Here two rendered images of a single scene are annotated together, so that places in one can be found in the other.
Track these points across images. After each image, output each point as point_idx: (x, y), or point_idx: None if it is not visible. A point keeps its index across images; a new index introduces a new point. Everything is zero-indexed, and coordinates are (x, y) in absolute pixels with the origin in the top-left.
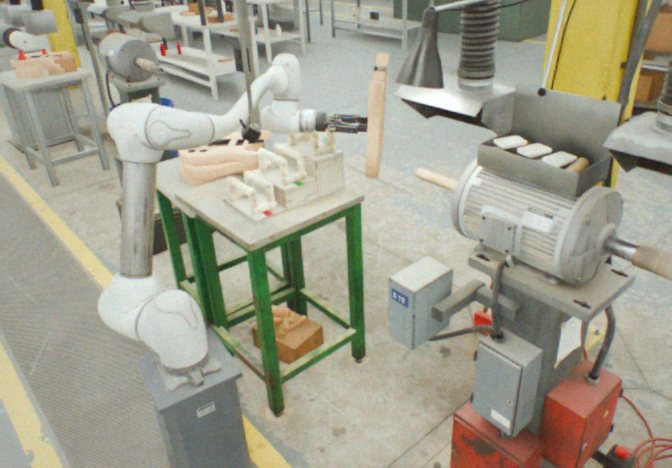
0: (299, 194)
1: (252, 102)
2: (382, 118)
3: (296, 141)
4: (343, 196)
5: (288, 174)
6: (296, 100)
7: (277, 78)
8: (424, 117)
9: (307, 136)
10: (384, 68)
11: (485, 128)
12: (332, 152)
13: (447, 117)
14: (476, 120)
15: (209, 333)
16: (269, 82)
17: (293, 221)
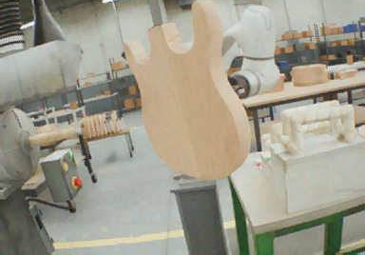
0: (265, 168)
1: (119, 38)
2: (167, 98)
3: (338, 132)
4: (263, 209)
5: (272, 143)
6: (245, 57)
7: (234, 29)
8: (74, 87)
9: (344, 134)
10: (152, 27)
11: (9, 106)
12: (287, 153)
13: (52, 94)
14: (18, 97)
15: (211, 184)
16: (227, 32)
17: (239, 176)
